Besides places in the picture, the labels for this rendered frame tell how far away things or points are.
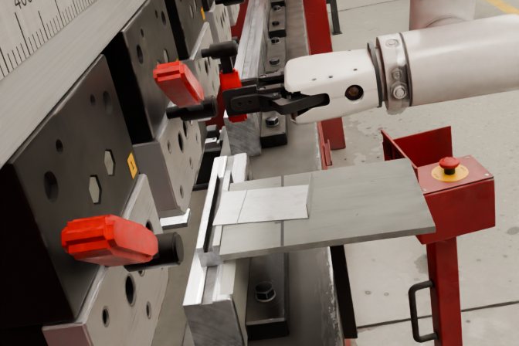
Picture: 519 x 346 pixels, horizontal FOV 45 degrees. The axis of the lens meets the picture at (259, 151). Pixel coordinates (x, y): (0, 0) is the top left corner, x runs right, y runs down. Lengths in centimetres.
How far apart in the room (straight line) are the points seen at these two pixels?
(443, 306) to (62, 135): 130
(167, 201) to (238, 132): 77
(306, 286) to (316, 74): 34
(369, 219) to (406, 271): 155
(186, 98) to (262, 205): 41
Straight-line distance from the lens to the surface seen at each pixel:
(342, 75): 68
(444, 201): 129
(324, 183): 89
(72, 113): 34
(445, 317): 157
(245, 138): 127
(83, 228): 26
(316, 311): 87
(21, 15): 32
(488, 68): 71
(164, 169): 49
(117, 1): 46
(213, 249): 81
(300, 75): 70
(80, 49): 38
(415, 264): 237
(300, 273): 94
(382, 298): 224
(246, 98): 71
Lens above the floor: 144
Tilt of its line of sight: 25 degrees down
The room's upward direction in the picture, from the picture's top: 12 degrees counter-clockwise
